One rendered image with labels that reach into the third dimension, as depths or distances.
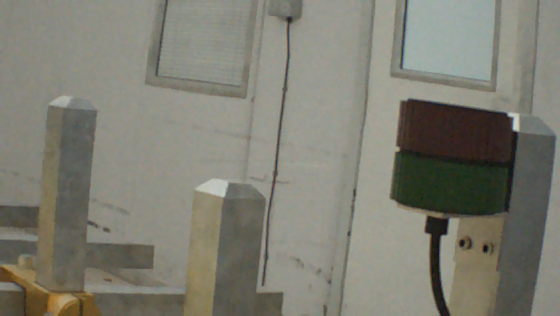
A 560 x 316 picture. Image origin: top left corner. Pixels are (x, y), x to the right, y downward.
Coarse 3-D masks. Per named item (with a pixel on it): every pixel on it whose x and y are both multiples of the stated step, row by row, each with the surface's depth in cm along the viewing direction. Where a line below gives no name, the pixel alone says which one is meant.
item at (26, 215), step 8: (0, 208) 154; (8, 208) 155; (16, 208) 155; (24, 208) 156; (32, 208) 157; (0, 216) 154; (8, 216) 155; (16, 216) 156; (24, 216) 156; (32, 216) 157; (0, 224) 154; (8, 224) 155; (16, 224) 156; (24, 224) 156; (32, 224) 157
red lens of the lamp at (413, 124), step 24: (408, 120) 57; (432, 120) 55; (456, 120) 55; (480, 120) 55; (504, 120) 56; (408, 144) 56; (432, 144) 55; (456, 144) 55; (480, 144) 55; (504, 144) 56
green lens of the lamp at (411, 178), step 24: (408, 168) 56; (432, 168) 55; (456, 168) 55; (480, 168) 55; (504, 168) 56; (408, 192) 56; (432, 192) 56; (456, 192) 55; (480, 192) 55; (504, 192) 57
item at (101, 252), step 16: (0, 240) 127; (16, 240) 129; (32, 240) 130; (96, 240) 137; (112, 240) 139; (128, 240) 140; (144, 240) 142; (0, 256) 128; (16, 256) 129; (96, 256) 136; (112, 256) 137; (128, 256) 138; (144, 256) 140
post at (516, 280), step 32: (544, 128) 60; (512, 160) 59; (544, 160) 60; (512, 192) 59; (544, 192) 60; (512, 224) 59; (544, 224) 61; (512, 256) 59; (480, 288) 60; (512, 288) 60
